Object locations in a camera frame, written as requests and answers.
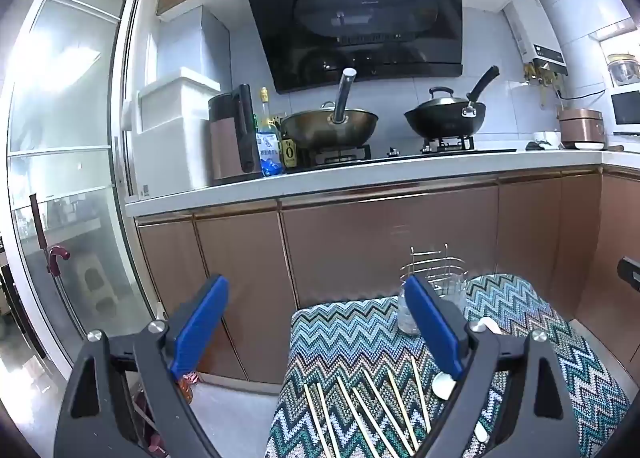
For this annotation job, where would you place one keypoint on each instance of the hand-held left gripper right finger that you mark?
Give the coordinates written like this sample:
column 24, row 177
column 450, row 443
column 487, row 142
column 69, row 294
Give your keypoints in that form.
column 435, row 328

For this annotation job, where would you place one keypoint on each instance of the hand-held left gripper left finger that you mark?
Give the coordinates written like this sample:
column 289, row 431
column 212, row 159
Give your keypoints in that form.
column 200, row 323

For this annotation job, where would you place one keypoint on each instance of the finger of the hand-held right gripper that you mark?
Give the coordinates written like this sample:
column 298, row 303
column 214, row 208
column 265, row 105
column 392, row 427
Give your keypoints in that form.
column 630, row 272

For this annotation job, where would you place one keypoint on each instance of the set of bamboo chopsticks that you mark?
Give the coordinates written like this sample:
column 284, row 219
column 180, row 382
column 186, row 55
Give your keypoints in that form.
column 372, row 398

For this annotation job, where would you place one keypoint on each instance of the white ceramic spoon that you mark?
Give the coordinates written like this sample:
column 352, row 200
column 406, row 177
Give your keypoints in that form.
column 488, row 324
column 443, row 386
column 480, row 434

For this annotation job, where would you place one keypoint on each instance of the zigzag patterned cloth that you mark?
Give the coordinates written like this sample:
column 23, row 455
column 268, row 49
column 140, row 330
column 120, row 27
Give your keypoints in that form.
column 350, row 338

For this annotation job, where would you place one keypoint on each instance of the grey plastic stool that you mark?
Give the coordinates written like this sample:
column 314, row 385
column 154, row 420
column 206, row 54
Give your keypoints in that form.
column 95, row 283

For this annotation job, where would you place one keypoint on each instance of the brown kitchen base cabinet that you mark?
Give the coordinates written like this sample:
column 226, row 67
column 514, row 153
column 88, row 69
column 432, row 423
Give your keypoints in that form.
column 350, row 248

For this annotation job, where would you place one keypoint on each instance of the brown rice cooker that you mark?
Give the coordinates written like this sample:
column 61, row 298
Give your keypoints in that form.
column 582, row 127

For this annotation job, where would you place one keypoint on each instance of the white microwave oven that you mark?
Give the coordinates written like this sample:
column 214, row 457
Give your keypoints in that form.
column 626, row 110

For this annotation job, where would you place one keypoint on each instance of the white stone countertop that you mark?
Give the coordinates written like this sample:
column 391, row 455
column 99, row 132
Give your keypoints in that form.
column 300, row 185

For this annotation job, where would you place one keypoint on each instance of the blue and white salt bag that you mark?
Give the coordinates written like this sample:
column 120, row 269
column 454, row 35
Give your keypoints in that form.
column 269, row 152

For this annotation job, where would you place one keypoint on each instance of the brown electric kettle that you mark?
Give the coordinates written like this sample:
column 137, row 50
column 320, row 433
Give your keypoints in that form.
column 230, row 137

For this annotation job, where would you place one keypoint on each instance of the white plastic storage container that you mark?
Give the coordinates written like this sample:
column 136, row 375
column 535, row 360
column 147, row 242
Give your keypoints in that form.
column 170, row 137

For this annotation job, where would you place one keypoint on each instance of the small dark sauce bottle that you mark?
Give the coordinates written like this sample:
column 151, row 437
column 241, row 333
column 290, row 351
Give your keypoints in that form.
column 289, row 153

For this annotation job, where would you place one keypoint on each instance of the black gas stove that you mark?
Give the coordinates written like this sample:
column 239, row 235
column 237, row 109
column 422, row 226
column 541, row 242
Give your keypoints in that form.
column 350, row 155

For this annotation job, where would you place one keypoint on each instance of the glass storage jar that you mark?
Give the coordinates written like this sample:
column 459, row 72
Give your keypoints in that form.
column 622, row 70

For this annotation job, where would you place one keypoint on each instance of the black wok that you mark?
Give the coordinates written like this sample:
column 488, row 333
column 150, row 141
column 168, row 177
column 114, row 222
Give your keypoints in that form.
column 445, row 122

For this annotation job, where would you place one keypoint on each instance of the tall yellow capped oil bottle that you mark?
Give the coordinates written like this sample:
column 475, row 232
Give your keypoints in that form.
column 264, row 107

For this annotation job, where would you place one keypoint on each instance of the sliding glass door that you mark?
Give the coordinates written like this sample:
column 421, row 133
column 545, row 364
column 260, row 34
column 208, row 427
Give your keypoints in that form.
column 65, row 137

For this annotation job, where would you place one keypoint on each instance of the metal wok lid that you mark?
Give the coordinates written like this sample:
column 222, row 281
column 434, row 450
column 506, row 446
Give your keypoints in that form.
column 440, row 98

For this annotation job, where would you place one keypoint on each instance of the white water heater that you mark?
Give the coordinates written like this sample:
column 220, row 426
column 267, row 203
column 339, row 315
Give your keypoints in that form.
column 537, row 32

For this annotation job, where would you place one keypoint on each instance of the black range hood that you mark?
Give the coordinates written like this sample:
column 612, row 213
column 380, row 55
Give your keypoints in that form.
column 350, row 12

